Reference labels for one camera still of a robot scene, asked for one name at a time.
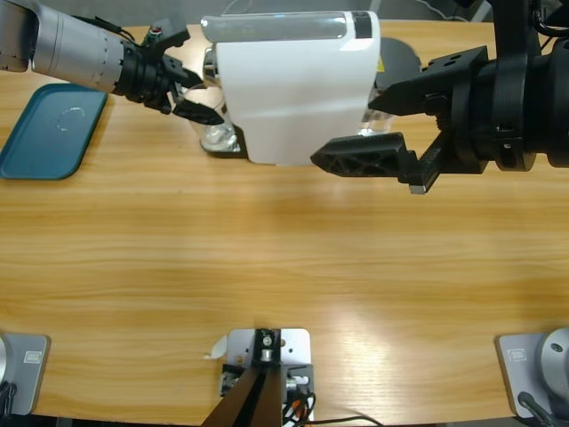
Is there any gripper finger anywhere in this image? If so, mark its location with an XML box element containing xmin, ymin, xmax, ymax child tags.
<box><xmin>163</xmin><ymin>54</ymin><xmax>205</xmax><ymax>90</ymax></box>
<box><xmin>172</xmin><ymin>100</ymin><xmax>227</xmax><ymax>126</ymax></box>
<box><xmin>309</xmin><ymin>132</ymin><xmax>420</xmax><ymax>180</ymax></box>
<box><xmin>367</xmin><ymin>45</ymin><xmax>490</xmax><ymax>118</ymax></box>

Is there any black base cable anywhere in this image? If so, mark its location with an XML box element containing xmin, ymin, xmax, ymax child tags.
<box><xmin>517</xmin><ymin>391</ymin><xmax>556</xmax><ymax>427</ymax></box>
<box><xmin>0</xmin><ymin>381</ymin><xmax>19</xmax><ymax>415</ymax></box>

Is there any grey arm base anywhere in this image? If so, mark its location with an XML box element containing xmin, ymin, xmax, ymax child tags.
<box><xmin>0</xmin><ymin>333</ymin><xmax>52</xmax><ymax>415</ymax></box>
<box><xmin>495</xmin><ymin>327</ymin><xmax>569</xmax><ymax>419</ymax></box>

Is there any white capsule coffee machine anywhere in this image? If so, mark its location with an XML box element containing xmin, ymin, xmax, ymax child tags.
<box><xmin>199</xmin><ymin>9</ymin><xmax>382</xmax><ymax>168</ymax></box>

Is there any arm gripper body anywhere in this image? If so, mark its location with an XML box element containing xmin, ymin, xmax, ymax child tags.
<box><xmin>398</xmin><ymin>60</ymin><xmax>535</xmax><ymax>197</ymax></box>
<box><xmin>126</xmin><ymin>28</ymin><xmax>190</xmax><ymax>115</ymax></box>

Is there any teal rectangular tray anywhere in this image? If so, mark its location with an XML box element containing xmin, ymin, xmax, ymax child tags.
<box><xmin>0</xmin><ymin>82</ymin><xmax>109</xmax><ymax>181</ymax></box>

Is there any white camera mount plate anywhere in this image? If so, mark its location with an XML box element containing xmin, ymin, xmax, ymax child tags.
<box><xmin>220</xmin><ymin>327</ymin><xmax>316</xmax><ymax>422</ymax></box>

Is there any clear water tank black lid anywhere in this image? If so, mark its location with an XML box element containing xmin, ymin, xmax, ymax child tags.
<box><xmin>355</xmin><ymin>37</ymin><xmax>423</xmax><ymax>155</ymax></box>

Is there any orange and black cable bundle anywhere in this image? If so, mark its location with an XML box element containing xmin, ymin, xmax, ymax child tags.
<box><xmin>282</xmin><ymin>391</ymin><xmax>317</xmax><ymax>427</ymax></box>

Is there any white floor cable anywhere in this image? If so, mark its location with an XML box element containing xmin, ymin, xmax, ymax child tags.
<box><xmin>417</xmin><ymin>0</ymin><xmax>473</xmax><ymax>22</ymax></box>

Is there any dark camera post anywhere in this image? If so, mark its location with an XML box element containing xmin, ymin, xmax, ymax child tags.
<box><xmin>199</xmin><ymin>327</ymin><xmax>284</xmax><ymax>427</ymax></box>

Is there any grey metal leg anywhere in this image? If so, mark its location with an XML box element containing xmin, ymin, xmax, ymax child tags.
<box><xmin>469</xmin><ymin>0</ymin><xmax>493</xmax><ymax>22</ymax></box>

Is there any white paper tab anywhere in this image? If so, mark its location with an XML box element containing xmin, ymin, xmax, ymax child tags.
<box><xmin>203</xmin><ymin>335</ymin><xmax>228</xmax><ymax>360</ymax></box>

